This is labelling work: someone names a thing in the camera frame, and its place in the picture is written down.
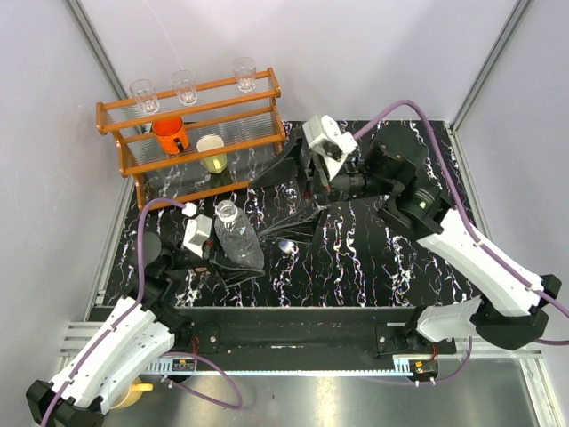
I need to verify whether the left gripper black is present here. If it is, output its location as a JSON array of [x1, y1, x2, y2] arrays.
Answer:
[[164, 215, 268, 285]]

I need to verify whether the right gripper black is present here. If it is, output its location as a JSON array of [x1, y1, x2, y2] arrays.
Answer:
[[247, 128, 395, 245]]

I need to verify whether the clear plastic bottle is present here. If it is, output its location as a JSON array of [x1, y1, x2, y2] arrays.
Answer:
[[214, 200, 264, 270]]

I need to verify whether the small white bottle cap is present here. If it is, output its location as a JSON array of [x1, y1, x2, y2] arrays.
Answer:
[[278, 240, 298, 254]]

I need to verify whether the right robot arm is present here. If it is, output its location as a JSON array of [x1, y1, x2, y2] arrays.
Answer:
[[252, 125, 561, 353]]

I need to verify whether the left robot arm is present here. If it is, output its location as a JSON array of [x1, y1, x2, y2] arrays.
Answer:
[[26, 220, 204, 426]]

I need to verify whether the orange wooden shelf rack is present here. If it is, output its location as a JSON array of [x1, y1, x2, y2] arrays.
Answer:
[[95, 68, 286, 208]]

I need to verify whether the orange mug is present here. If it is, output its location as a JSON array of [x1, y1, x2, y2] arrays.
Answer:
[[151, 117, 189, 155]]

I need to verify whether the right clear glass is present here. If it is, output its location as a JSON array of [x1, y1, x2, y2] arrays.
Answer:
[[233, 57, 256, 93]]

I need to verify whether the clear glass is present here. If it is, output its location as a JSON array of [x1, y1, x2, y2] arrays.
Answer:
[[233, 57, 256, 93], [171, 69, 197, 106], [130, 78, 160, 115]]

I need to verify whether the yellow mug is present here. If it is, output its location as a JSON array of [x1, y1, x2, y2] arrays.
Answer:
[[110, 377, 154, 410]]

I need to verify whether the middle clear glass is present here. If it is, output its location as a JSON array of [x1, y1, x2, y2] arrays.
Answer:
[[171, 69, 197, 106]]

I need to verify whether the left clear glass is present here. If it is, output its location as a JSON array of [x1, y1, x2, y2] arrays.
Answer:
[[130, 78, 160, 115]]

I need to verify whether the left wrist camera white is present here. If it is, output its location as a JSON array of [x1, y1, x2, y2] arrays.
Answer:
[[182, 202, 213, 258]]

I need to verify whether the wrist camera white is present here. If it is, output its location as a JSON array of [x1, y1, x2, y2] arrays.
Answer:
[[302, 115, 358, 181], [182, 202, 213, 258]]

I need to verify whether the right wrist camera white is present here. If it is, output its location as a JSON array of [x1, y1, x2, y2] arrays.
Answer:
[[302, 115, 358, 181]]

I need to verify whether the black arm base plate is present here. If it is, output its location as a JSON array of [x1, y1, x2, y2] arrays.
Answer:
[[178, 307, 457, 375]]

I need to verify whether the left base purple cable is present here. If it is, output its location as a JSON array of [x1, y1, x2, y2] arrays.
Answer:
[[155, 350, 244, 411]]

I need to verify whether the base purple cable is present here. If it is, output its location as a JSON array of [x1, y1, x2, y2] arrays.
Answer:
[[155, 350, 244, 411], [368, 335, 475, 386]]

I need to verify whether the grey slotted cable duct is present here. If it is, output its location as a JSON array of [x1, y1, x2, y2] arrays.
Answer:
[[131, 358, 414, 377]]

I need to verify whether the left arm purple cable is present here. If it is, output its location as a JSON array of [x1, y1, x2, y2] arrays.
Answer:
[[39, 198, 188, 427]]

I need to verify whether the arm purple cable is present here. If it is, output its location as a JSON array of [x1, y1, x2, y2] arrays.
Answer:
[[353, 100, 569, 346], [39, 198, 188, 427]]

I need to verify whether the aluminium front rail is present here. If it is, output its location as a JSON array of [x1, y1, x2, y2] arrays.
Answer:
[[57, 322, 569, 427]]

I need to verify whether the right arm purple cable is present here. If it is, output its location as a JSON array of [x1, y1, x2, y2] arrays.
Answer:
[[353, 100, 569, 346]]

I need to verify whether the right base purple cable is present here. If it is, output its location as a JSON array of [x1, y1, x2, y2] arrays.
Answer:
[[368, 335, 475, 386]]

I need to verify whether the corner aluminium post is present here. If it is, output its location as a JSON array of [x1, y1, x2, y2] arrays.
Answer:
[[62, 0, 129, 100], [449, 0, 534, 133]]

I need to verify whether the right corner aluminium post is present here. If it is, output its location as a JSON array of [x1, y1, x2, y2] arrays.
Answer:
[[449, 0, 534, 133]]

